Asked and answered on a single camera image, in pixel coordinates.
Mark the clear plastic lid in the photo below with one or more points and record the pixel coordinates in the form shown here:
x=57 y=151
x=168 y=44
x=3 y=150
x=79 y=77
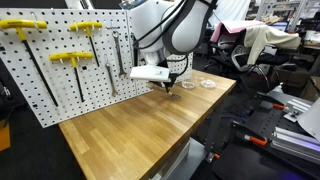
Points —
x=207 y=83

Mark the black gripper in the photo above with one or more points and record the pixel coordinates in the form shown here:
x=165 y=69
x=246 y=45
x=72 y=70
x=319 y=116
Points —
x=169 y=83

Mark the orange handled clamp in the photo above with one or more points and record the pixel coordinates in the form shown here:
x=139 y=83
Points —
x=249 y=134

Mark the white metal pegboard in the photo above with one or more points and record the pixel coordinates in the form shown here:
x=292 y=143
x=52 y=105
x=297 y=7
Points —
x=58 y=38

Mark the black office chair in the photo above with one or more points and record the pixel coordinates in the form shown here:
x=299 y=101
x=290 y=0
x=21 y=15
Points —
x=231 y=56

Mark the large yellow T-handle hex key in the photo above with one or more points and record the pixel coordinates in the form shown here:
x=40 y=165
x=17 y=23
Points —
x=19 y=25

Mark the beige jacket on chair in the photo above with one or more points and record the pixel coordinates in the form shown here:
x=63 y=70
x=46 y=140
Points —
x=257 y=37

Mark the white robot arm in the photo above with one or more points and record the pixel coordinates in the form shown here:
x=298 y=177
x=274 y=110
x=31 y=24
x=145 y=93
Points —
x=162 y=28

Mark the aluminium extrusion bars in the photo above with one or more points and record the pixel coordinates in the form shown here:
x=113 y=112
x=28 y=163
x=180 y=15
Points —
x=296 y=144

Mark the long silver combination wrench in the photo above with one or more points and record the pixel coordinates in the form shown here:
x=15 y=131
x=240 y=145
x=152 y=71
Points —
x=122 y=73

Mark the wooden handle hammer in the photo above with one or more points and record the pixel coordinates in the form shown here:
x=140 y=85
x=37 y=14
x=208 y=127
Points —
x=173 y=96

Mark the lower yellow T-handle hex key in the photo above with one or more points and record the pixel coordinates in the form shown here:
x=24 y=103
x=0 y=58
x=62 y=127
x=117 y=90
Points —
x=73 y=57

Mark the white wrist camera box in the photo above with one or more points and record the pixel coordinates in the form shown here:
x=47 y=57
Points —
x=150 y=73

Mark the short silver combination wrench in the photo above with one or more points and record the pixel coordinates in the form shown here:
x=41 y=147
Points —
x=114 y=91

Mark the upper yellow T-handle hex key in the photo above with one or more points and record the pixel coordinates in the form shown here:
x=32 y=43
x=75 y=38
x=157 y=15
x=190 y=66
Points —
x=87 y=26

